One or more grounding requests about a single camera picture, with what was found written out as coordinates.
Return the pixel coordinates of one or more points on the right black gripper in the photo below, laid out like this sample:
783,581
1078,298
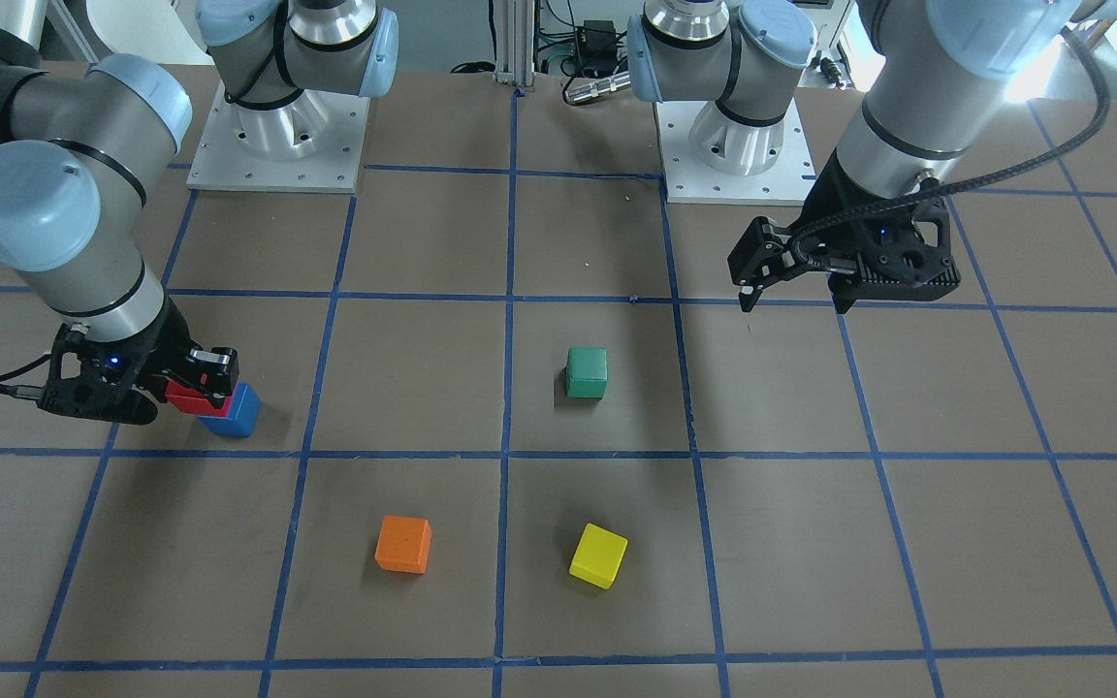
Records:
168,351

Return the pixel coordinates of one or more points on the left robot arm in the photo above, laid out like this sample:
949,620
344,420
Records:
946,69

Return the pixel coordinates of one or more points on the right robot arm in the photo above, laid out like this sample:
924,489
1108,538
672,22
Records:
79,158

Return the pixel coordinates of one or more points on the yellow wooden block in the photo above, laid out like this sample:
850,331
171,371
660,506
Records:
598,557

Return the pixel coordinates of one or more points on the orange wooden block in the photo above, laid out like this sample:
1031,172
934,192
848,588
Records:
403,544

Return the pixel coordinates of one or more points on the green wooden block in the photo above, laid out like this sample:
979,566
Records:
586,374

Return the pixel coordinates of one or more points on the red wooden block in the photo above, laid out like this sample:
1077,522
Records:
188,401

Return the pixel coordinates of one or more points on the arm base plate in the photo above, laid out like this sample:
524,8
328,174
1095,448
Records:
313,145
708,159

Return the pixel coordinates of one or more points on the black power adapter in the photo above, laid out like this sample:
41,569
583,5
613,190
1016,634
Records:
596,40

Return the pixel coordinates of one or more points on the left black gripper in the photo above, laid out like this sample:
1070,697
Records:
831,215

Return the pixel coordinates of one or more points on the blue wooden block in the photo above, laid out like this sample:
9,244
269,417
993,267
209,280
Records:
239,415

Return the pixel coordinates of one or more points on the aluminium frame post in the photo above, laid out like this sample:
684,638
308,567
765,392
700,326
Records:
514,25

